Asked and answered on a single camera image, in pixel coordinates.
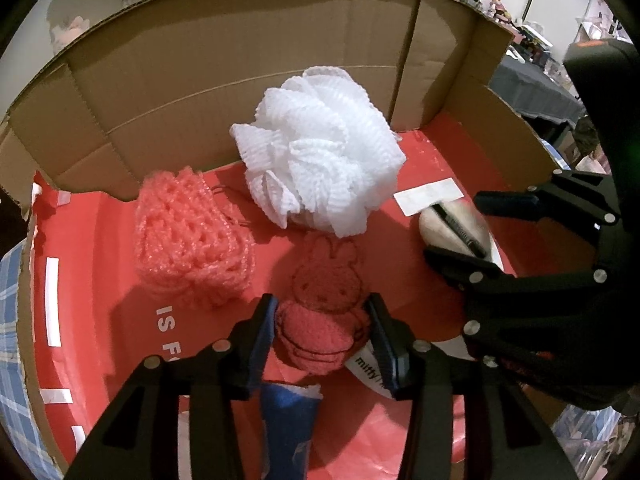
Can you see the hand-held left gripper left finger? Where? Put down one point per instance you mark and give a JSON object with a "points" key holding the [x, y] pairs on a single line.
{"points": [[262, 340]]}

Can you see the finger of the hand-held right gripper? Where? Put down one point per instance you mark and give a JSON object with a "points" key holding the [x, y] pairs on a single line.
{"points": [[525, 205], [450, 262]]}

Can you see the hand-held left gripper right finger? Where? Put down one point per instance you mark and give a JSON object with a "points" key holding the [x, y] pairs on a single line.
{"points": [[385, 345]]}

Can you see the red knitted washcloth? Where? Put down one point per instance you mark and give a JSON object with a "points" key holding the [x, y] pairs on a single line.
{"points": [[320, 280]]}

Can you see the blue packet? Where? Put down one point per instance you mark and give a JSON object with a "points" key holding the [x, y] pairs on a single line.
{"points": [[287, 430]]}

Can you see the cardboard box with red lining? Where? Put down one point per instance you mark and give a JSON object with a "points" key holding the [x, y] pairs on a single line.
{"points": [[200, 85]]}

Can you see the dark cloth covered table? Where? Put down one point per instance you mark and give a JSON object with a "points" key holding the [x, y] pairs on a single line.
{"points": [[530, 90]]}

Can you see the pink foam net sponge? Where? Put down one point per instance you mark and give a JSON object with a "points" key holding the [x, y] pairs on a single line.
{"points": [[190, 240]]}

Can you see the white mesh bath pouf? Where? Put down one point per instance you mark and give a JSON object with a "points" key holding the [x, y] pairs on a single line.
{"points": [[320, 150]]}

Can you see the row of bottles and trinkets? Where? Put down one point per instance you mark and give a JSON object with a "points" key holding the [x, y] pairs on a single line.
{"points": [[495, 5]]}

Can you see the clear plastic storage bin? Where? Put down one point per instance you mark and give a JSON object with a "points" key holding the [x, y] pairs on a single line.
{"points": [[585, 435]]}

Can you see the pale pink plush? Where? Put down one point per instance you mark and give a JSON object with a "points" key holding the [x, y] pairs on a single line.
{"points": [[70, 32]]}

